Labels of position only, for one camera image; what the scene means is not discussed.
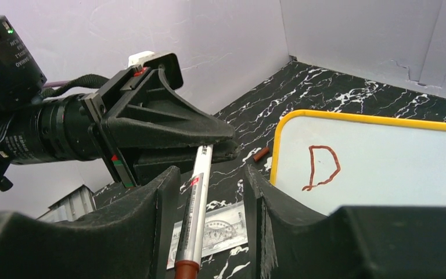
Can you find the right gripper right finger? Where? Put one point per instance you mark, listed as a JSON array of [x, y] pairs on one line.
[[289, 240]]

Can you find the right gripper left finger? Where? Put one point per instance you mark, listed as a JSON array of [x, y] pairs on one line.
[[129, 238]]

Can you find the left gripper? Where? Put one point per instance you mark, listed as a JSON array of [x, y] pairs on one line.
[[137, 115]]

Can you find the white whiteboard marker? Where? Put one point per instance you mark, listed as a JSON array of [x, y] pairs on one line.
[[189, 250]]

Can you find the yellow framed whiteboard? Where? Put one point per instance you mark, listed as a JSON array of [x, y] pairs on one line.
[[325, 160]]

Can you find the red marker cap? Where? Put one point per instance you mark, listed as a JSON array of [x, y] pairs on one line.
[[260, 154]]

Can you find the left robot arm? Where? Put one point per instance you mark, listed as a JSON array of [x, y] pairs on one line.
[[35, 130]]

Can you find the flat packaged ruler set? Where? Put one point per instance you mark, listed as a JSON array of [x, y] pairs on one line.
[[225, 228]]

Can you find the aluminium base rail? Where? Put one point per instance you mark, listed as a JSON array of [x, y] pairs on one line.
[[70, 208]]

